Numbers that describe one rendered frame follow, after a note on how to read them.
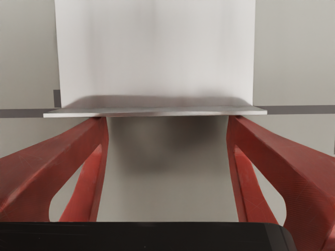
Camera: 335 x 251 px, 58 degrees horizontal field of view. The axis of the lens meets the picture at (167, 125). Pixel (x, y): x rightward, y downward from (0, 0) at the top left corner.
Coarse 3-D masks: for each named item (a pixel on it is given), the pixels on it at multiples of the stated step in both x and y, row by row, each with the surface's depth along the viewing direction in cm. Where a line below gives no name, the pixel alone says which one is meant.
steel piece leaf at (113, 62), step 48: (96, 0) 13; (144, 0) 13; (192, 0) 13; (240, 0) 13; (96, 48) 13; (144, 48) 13; (192, 48) 13; (240, 48) 13; (96, 96) 13; (144, 96) 13; (192, 96) 13; (240, 96) 13
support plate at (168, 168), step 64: (0, 0) 13; (256, 0) 13; (320, 0) 13; (0, 64) 13; (256, 64) 13; (320, 64) 13; (0, 128) 14; (64, 128) 14; (128, 128) 14; (192, 128) 14; (320, 128) 14; (64, 192) 14; (128, 192) 14; (192, 192) 14
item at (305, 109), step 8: (0, 112) 14; (8, 112) 14; (16, 112) 14; (24, 112) 14; (32, 112) 14; (40, 112) 14; (272, 112) 14; (280, 112) 14; (288, 112) 14; (296, 112) 14; (304, 112) 14; (312, 112) 14; (320, 112) 14; (328, 112) 14
